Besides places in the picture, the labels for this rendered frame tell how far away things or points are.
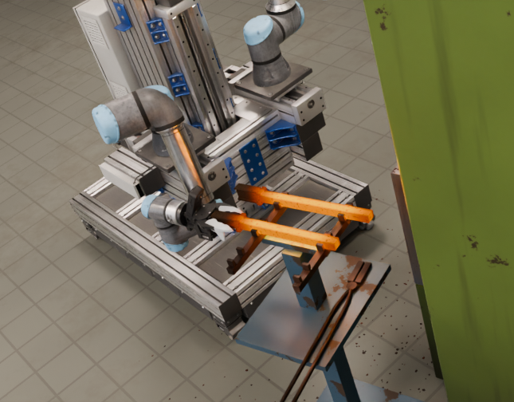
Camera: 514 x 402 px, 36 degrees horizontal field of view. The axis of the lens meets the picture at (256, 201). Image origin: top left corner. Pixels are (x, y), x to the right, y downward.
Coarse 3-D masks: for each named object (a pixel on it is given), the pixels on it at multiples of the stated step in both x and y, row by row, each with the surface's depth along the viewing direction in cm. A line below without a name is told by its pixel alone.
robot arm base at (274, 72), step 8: (280, 56) 296; (256, 64) 296; (264, 64) 295; (272, 64) 295; (280, 64) 296; (256, 72) 298; (264, 72) 296; (272, 72) 296; (280, 72) 297; (288, 72) 300; (256, 80) 300; (264, 80) 298; (272, 80) 297; (280, 80) 298
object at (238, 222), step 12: (216, 216) 222; (228, 216) 221; (240, 216) 219; (240, 228) 218; (252, 228) 215; (264, 228) 213; (276, 228) 211; (288, 228) 210; (300, 240) 206; (312, 240) 203; (324, 240) 202; (336, 240) 201
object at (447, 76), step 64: (384, 0) 151; (448, 0) 143; (512, 0) 136; (384, 64) 161; (448, 64) 152; (512, 64) 144; (448, 128) 163; (512, 128) 154; (448, 192) 175; (512, 192) 164; (448, 256) 188; (512, 256) 176; (448, 320) 204; (512, 320) 190; (448, 384) 224; (512, 384) 207
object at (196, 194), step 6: (198, 186) 223; (192, 192) 221; (198, 192) 222; (192, 198) 221; (198, 198) 222; (192, 204) 223; (198, 204) 227; (186, 210) 227; (192, 210) 225; (186, 216) 229
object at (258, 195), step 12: (240, 192) 230; (252, 192) 226; (264, 192) 225; (276, 192) 224; (288, 204) 219; (300, 204) 216; (312, 204) 215; (324, 204) 213; (336, 204) 212; (336, 216) 211; (348, 216) 208; (360, 216) 206; (372, 216) 207
